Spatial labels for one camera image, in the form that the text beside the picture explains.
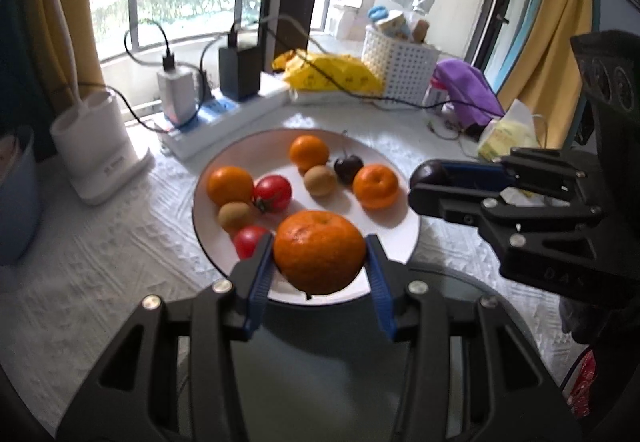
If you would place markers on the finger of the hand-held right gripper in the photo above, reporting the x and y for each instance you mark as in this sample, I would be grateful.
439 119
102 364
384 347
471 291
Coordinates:
475 174
465 212

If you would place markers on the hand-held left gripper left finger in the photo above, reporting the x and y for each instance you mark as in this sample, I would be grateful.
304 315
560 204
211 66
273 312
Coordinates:
260 282

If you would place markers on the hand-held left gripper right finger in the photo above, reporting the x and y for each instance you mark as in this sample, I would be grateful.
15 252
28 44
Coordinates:
381 287

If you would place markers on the red tomato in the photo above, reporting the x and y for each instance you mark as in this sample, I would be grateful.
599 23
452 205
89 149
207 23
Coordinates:
250 242
272 193

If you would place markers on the dark cherry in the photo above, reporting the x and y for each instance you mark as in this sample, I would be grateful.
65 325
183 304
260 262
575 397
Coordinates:
429 174
348 169

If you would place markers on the white plate with dark rim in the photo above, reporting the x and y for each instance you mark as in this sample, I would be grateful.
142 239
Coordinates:
395 232

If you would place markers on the large textured orange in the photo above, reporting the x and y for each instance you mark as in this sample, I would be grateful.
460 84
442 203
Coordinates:
320 252

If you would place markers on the small orange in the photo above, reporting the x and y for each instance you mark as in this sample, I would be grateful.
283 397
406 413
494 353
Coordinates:
376 187

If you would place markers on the smooth oval orange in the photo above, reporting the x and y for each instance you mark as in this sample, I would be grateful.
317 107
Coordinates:
230 186

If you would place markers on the round orange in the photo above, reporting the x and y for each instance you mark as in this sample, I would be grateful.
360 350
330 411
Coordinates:
309 152

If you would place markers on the person's right hand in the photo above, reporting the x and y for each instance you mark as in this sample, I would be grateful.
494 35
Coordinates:
585 322

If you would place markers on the yellow tissue pack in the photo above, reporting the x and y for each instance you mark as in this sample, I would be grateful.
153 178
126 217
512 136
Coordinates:
507 134

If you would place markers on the small brown kiwi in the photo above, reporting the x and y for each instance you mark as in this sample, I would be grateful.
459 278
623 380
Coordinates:
235 217
320 181

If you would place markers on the purple cloth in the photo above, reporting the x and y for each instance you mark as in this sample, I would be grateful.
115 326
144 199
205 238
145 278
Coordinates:
467 89

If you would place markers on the round grey table mat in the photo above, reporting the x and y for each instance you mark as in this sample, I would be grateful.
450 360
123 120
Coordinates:
320 372

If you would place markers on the white perforated basket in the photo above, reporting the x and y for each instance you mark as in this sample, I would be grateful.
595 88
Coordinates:
400 66

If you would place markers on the brown bottle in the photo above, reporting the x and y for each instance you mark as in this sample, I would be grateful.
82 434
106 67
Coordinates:
421 29

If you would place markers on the white embossed tablecloth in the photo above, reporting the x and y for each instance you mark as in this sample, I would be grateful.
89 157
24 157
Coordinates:
100 262

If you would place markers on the white power strip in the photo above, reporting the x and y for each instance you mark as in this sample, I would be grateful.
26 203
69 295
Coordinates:
240 119

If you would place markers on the paper cup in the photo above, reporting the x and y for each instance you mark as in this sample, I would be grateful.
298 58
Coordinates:
395 25

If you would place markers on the yellow plastic bag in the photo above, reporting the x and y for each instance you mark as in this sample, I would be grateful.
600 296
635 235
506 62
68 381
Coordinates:
330 71

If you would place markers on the red packaging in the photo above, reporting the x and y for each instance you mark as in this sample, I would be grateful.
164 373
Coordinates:
585 382

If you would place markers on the white charger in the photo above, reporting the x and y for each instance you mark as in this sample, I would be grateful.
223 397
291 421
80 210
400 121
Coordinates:
176 94

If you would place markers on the black charger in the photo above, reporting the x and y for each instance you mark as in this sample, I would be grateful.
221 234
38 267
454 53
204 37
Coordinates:
240 71

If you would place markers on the blue plastic bowl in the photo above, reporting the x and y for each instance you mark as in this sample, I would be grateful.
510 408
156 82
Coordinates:
17 202

